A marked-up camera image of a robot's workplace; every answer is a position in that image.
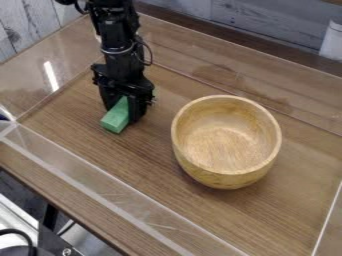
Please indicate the green rectangular block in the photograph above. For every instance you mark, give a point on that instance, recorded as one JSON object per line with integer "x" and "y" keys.
{"x": 116, "y": 118}

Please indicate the clear acrylic front wall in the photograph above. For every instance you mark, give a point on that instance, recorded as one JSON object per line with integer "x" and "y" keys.
{"x": 126, "y": 218}

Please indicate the white cylindrical container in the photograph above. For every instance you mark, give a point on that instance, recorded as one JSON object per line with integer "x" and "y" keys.
{"x": 331, "y": 43}

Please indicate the black table leg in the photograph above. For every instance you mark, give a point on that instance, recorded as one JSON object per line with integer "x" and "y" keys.
{"x": 49, "y": 218}

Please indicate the brown wooden bowl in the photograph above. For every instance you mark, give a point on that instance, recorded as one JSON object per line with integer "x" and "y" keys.
{"x": 226, "y": 141}

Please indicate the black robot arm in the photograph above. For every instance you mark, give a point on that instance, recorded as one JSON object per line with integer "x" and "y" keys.
{"x": 115, "y": 22}

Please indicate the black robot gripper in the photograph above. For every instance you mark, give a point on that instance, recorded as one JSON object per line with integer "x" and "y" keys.
{"x": 119, "y": 77}

